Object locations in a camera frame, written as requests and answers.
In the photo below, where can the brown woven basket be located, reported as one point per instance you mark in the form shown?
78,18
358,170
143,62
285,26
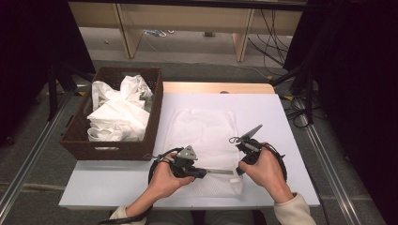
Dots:
125,153

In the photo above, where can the metal floor rail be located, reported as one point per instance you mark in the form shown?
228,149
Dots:
31,159
331,178

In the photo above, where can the black metal stand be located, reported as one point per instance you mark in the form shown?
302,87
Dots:
52,93

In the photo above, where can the person's grey pants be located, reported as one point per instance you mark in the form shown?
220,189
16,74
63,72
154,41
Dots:
175,218

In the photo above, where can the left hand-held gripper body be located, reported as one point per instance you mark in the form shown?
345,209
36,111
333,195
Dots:
187,153

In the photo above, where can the person's left hand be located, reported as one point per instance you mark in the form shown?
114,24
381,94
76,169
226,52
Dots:
165,184

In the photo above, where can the person's right hand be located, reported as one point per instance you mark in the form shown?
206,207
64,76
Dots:
269,175

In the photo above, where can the light wooden table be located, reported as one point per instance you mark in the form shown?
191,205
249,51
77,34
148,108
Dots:
194,87

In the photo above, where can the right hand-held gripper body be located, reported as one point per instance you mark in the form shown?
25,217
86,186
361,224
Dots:
252,153

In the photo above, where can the beige wooden shelf unit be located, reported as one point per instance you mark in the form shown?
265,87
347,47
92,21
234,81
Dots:
187,17

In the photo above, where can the black curtain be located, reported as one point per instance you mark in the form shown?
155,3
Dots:
25,47
359,78

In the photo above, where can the black tripod stand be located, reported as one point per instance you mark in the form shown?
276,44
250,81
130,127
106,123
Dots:
309,100

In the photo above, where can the white garment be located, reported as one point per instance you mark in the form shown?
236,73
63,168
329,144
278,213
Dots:
122,118

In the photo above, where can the white mesh laundry bag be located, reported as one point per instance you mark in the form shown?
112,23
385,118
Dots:
203,134

